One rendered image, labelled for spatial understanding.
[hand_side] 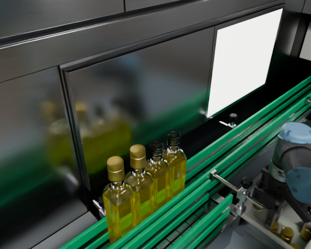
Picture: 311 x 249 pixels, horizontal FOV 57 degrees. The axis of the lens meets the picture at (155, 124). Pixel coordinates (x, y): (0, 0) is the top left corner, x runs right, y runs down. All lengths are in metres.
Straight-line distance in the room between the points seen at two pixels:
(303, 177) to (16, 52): 0.60
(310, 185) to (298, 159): 0.07
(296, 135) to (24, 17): 0.61
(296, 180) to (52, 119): 0.53
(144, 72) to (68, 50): 0.21
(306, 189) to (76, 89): 0.52
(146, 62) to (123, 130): 0.18
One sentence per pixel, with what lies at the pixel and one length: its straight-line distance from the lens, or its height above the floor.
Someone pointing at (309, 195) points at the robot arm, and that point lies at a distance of 0.69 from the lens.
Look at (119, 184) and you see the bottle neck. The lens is 0.63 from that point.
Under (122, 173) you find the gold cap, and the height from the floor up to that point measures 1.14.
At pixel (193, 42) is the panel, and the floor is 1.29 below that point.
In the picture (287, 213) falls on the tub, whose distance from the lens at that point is 1.07.
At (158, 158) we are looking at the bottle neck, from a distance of 0.68.
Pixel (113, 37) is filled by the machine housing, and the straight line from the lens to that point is 0.65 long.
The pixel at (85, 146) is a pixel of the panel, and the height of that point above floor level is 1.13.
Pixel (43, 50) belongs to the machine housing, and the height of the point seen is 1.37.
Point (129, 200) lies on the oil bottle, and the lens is 0.66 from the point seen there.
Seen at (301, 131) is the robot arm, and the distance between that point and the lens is 0.76.
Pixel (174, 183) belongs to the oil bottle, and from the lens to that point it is 0.77.
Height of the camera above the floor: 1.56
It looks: 35 degrees down
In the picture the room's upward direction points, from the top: straight up
